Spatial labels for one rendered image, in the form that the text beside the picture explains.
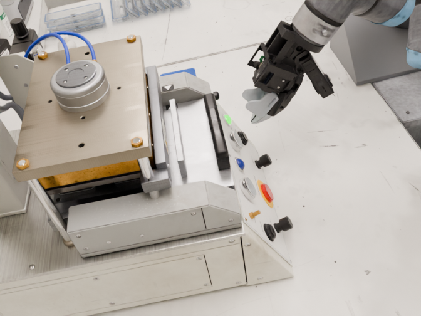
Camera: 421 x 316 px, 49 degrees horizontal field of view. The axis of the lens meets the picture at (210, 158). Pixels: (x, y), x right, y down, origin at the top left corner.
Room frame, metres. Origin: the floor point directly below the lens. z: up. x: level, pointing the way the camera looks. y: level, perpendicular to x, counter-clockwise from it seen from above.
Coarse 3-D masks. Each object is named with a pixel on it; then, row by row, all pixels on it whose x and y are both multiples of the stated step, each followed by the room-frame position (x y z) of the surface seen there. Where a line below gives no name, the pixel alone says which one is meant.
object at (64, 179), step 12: (96, 168) 0.46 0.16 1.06; (108, 168) 0.46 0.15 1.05; (120, 168) 0.46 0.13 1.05; (132, 168) 0.46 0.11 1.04; (156, 168) 0.46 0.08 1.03; (48, 180) 0.46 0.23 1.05; (60, 180) 0.46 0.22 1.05; (72, 180) 0.46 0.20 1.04; (84, 180) 0.46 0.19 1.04; (96, 180) 0.46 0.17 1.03; (108, 180) 0.46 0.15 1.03; (120, 180) 0.46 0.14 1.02; (48, 192) 0.46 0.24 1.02; (60, 192) 0.46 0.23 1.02
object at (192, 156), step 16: (176, 112) 0.60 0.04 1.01; (192, 112) 0.64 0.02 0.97; (176, 128) 0.56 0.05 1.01; (192, 128) 0.60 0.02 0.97; (208, 128) 0.59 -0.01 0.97; (176, 144) 0.52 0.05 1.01; (192, 144) 0.56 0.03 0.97; (208, 144) 0.55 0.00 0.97; (176, 160) 0.53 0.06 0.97; (192, 160) 0.52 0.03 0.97; (208, 160) 0.52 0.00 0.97; (176, 176) 0.49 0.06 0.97; (192, 176) 0.49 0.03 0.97; (208, 176) 0.48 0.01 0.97; (224, 176) 0.47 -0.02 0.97
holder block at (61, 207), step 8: (104, 184) 0.48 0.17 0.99; (112, 184) 0.48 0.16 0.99; (136, 184) 0.47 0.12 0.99; (96, 192) 0.47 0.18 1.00; (104, 192) 0.46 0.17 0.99; (112, 192) 0.46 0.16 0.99; (120, 192) 0.46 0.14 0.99; (128, 192) 0.46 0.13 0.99; (136, 192) 0.46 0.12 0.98; (56, 200) 0.47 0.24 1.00; (64, 200) 0.46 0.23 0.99; (72, 200) 0.46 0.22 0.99; (80, 200) 0.46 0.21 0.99; (88, 200) 0.46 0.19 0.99; (96, 200) 0.46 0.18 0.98; (64, 208) 0.46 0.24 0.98
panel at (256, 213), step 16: (224, 112) 0.71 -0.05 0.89; (224, 128) 0.65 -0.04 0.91; (240, 176) 0.53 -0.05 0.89; (256, 176) 0.60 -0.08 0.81; (240, 192) 0.48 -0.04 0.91; (256, 192) 0.54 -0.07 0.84; (240, 208) 0.44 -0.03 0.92; (256, 208) 0.48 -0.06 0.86; (272, 208) 0.54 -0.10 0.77; (256, 224) 0.44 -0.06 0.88; (272, 224) 0.48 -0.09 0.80; (272, 240) 0.43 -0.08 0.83; (288, 256) 0.43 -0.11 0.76
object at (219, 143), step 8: (208, 96) 0.63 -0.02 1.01; (208, 104) 0.61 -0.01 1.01; (216, 104) 0.61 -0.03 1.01; (208, 112) 0.59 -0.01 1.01; (216, 112) 0.58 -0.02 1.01; (208, 120) 0.58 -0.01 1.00; (216, 120) 0.56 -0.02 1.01; (216, 128) 0.54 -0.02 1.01; (216, 136) 0.53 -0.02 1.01; (216, 144) 0.51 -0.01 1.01; (224, 144) 0.51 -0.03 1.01; (216, 152) 0.49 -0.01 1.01; (224, 152) 0.49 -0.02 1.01; (224, 160) 0.49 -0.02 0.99; (224, 168) 0.49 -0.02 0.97
